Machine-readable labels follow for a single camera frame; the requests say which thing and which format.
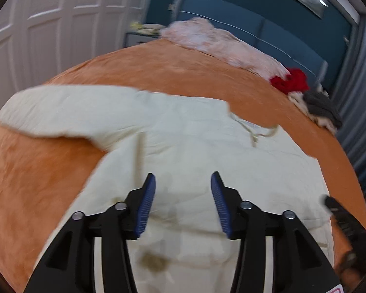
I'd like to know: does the blue upholstered headboard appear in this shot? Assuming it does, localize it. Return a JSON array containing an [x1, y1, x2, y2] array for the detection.
[[170, 0, 328, 87]]

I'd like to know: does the bedside table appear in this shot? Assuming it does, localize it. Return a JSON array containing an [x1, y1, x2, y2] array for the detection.
[[123, 32, 159, 48]]

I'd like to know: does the orange plush bedspread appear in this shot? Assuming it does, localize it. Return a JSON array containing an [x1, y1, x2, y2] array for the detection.
[[0, 39, 366, 292]]

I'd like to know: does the white panelled wardrobe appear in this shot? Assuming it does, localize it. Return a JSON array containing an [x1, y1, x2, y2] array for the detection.
[[0, 0, 150, 109]]

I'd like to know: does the cream quilted garment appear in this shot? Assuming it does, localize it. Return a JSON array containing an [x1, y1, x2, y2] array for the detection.
[[0, 85, 334, 292]]

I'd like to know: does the grey blue curtain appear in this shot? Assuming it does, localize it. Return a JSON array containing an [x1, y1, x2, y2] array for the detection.
[[332, 16, 366, 201]]

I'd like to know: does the yellow white cloth on nightstand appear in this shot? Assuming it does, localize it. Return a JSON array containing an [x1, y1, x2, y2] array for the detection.
[[129, 22, 166, 36]]

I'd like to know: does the pink floral quilt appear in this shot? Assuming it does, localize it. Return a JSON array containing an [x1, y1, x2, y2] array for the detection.
[[160, 17, 289, 81]]

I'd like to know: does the red garment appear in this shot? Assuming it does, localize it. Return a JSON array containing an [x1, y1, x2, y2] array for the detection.
[[270, 68, 309, 94]]

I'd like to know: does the dark grey knit sweater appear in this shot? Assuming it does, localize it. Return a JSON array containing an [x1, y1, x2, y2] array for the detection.
[[303, 90, 343, 129]]

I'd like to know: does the cream white garment pile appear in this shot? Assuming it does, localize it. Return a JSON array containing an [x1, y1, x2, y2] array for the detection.
[[287, 84, 343, 136]]

